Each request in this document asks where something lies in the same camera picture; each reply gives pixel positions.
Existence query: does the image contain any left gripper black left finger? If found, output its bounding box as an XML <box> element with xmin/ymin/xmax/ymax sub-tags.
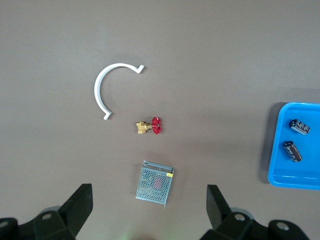
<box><xmin>32</xmin><ymin>183</ymin><xmax>94</xmax><ymax>240</ymax></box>

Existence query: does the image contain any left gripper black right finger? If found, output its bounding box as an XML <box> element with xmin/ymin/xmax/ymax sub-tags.
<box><xmin>202</xmin><ymin>184</ymin><xmax>270</xmax><ymax>240</ymax></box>

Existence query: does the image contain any dark brown relay block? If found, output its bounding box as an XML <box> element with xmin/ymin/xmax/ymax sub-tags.
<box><xmin>282</xmin><ymin>140</ymin><xmax>303</xmax><ymax>163</ymax></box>

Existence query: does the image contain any small black connector block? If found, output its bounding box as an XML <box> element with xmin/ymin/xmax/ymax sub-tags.
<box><xmin>289</xmin><ymin>118</ymin><xmax>311</xmax><ymax>136</ymax></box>

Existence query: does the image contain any blue plastic tray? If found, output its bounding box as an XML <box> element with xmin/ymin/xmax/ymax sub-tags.
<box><xmin>267</xmin><ymin>101</ymin><xmax>320</xmax><ymax>191</ymax></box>

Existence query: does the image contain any metal mesh power supply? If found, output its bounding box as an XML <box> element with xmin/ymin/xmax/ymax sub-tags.
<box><xmin>135</xmin><ymin>160</ymin><xmax>175</xmax><ymax>209</ymax></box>

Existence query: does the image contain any brass valve red handwheel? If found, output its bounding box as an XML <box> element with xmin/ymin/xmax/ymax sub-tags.
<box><xmin>135</xmin><ymin>116</ymin><xmax>164</xmax><ymax>135</ymax></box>

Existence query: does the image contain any white curved plastic clamp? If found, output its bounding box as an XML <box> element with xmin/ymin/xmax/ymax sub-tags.
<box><xmin>94</xmin><ymin>63</ymin><xmax>146</xmax><ymax>121</ymax></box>

